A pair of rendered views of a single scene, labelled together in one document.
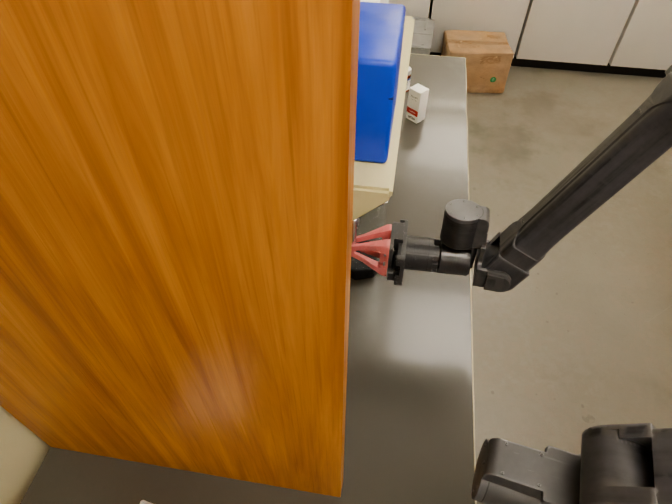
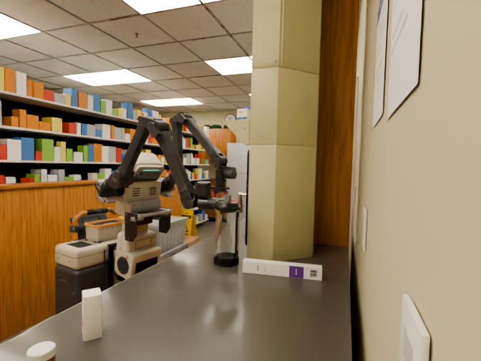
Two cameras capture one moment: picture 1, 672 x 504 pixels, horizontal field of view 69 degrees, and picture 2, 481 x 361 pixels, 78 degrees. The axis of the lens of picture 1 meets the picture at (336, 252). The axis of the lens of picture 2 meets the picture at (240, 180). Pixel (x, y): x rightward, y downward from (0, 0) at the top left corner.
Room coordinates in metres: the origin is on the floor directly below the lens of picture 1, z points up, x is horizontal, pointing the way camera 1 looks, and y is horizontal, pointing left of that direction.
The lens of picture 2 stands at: (1.82, 0.20, 1.33)
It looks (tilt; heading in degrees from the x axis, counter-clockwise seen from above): 3 degrees down; 190
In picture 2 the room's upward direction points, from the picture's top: 1 degrees clockwise
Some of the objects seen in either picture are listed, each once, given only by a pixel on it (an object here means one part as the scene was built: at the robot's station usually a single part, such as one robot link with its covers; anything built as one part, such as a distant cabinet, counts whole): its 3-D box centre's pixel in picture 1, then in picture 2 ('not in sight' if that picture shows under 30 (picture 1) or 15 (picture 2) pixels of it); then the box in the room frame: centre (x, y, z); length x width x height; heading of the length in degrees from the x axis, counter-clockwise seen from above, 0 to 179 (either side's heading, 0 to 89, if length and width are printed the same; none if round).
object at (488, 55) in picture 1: (473, 61); not in sight; (3.09, -0.91, 0.14); 0.41 x 0.33 x 0.29; 87
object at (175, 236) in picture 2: not in sight; (160, 233); (-1.44, -1.34, 0.49); 0.60 x 0.42 x 0.33; 171
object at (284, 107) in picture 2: not in sight; (286, 166); (0.49, 0.17, 1.33); 0.32 x 0.25 x 0.77; 171
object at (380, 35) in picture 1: (336, 79); not in sight; (0.38, 0.00, 1.56); 0.10 x 0.10 x 0.09; 81
